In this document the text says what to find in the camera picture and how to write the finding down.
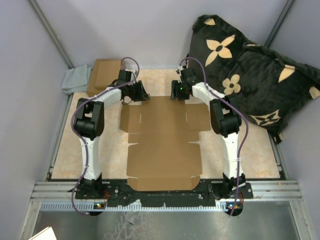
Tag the aluminium corner post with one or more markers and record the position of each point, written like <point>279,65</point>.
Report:
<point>279,22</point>
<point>51,33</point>

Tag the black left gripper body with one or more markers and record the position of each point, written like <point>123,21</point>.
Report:
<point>136,92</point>

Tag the grey folded cloth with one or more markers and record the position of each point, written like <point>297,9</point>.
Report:
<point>76,80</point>

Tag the black floral plush pillow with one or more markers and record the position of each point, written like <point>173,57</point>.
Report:
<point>269,87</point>

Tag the large folded cardboard box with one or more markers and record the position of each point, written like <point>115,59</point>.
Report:
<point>91,90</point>

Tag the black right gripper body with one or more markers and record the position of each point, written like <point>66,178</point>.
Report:
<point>182,95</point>

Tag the small folded cardboard box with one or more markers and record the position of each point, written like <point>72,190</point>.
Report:
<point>107,72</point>

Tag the left aluminium corner post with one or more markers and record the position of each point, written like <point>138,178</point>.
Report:
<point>51,33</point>

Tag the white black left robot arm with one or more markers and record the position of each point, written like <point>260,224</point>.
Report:
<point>88,123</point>

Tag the aluminium frame rail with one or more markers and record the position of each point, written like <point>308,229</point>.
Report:
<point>256,190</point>

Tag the brown cardboard box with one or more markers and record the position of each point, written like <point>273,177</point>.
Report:
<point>164,153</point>

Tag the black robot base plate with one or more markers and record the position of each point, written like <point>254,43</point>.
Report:
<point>117,192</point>

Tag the right aluminium corner post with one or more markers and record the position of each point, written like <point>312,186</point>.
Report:
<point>279,22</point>

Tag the white paper sheet corner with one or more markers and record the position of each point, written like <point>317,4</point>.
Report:
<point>45,234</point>

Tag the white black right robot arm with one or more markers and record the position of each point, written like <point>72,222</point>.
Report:
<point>225,122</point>

